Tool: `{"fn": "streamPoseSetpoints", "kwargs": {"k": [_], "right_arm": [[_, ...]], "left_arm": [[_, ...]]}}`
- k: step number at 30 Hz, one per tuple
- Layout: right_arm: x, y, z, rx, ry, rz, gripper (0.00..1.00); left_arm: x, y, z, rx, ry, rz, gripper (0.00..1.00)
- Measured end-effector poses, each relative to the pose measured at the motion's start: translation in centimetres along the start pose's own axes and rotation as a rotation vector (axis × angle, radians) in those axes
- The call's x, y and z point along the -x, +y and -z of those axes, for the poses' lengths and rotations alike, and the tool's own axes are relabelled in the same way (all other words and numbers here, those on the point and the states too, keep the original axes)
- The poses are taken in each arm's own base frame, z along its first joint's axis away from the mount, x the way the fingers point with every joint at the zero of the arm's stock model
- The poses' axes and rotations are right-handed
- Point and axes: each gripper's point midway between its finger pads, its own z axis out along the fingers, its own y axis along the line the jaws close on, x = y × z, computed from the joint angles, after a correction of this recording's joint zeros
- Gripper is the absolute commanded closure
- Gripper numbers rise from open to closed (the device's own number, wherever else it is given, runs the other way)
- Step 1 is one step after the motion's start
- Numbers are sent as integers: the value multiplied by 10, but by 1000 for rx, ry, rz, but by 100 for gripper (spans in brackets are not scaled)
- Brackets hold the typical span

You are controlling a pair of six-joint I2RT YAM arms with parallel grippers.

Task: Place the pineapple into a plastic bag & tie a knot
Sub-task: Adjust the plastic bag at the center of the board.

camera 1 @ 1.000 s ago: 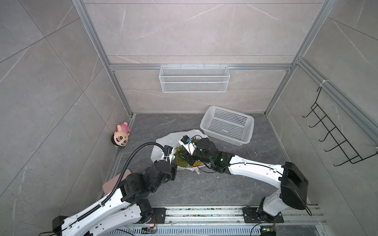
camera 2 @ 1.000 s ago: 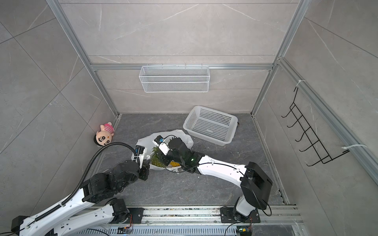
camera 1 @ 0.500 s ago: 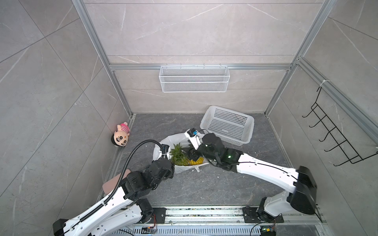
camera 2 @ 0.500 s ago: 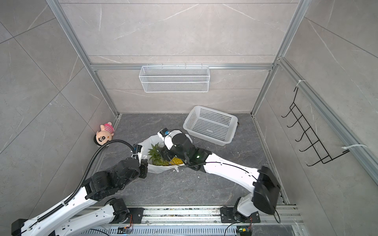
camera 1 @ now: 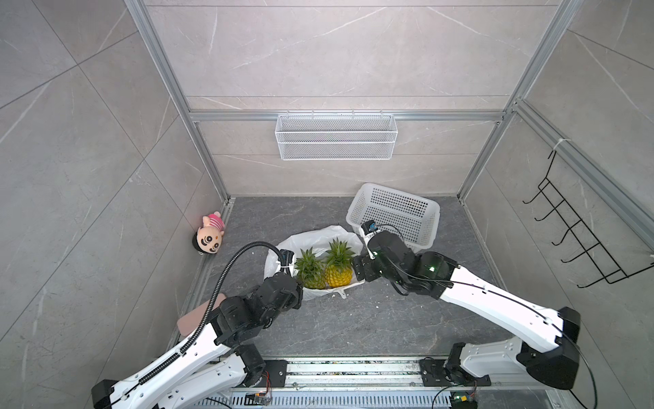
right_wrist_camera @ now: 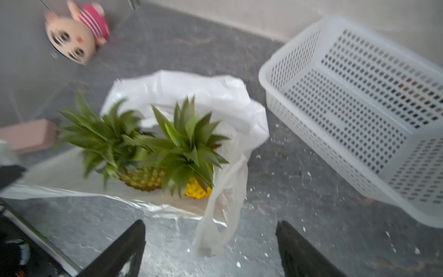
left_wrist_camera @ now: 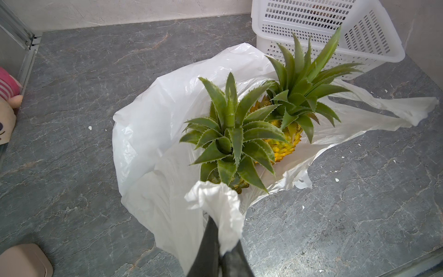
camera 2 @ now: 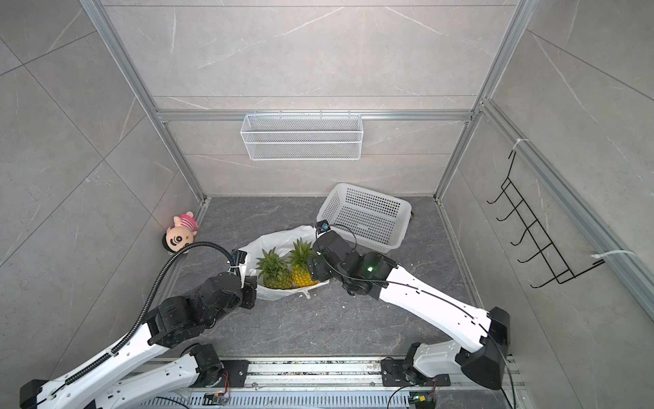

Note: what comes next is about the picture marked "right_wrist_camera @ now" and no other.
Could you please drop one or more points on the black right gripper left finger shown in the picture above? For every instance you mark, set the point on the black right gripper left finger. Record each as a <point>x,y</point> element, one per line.
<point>123,257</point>

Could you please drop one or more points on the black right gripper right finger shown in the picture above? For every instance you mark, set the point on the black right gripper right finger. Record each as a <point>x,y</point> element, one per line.
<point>299,258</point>

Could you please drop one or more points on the yellow pineapple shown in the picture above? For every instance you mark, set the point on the yellow pineapple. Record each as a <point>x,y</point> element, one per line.
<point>187,150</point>

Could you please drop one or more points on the white plastic bag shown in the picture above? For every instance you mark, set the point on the white plastic bag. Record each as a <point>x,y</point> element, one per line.
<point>243,120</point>

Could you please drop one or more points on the pink block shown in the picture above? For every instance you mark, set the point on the pink block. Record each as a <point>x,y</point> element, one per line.
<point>30,136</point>

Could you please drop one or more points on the white plastic perforated basket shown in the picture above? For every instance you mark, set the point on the white plastic perforated basket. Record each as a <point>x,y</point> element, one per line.
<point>369,107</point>

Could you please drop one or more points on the pink plush doll toy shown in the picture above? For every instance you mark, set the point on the pink plush doll toy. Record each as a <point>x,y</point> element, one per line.
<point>79,36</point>

